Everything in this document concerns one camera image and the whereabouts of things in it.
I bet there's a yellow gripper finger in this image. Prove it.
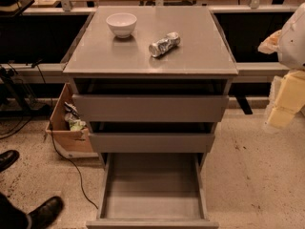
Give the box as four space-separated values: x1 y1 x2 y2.
258 30 281 54
263 108 295 133

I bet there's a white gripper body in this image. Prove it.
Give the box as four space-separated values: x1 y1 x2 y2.
274 71 305 114

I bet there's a grey bottom drawer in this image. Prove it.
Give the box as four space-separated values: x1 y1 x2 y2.
86 153 219 229

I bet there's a grey drawer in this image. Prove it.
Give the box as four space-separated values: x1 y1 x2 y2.
72 94 229 122
86 153 219 229
90 122 214 153

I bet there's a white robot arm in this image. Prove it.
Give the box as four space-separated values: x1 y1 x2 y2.
258 3 305 133

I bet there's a grey drawer cabinet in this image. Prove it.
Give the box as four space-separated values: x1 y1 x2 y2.
62 5 239 164

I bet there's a grey middle drawer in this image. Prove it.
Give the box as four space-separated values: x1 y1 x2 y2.
90 122 214 153

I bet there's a grey top drawer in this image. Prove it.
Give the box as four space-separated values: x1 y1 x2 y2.
72 94 229 122

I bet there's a crushed silver can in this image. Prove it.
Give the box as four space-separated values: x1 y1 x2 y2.
149 31 180 58

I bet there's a white ceramic bowl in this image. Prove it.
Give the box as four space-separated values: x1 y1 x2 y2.
106 12 137 38

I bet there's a cardboard box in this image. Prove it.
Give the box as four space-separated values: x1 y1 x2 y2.
46 84 93 157

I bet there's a crumpled trash in box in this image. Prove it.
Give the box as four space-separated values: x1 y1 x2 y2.
64 102 86 131

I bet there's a lower black shoe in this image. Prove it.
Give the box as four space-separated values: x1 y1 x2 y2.
29 196 64 229

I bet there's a black shoe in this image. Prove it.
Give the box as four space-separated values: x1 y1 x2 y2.
0 150 19 172
29 196 64 229

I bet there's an upper black shoe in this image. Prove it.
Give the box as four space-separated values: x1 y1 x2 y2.
0 150 19 172

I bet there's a black floor cable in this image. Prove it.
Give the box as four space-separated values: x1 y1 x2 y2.
31 60 99 210

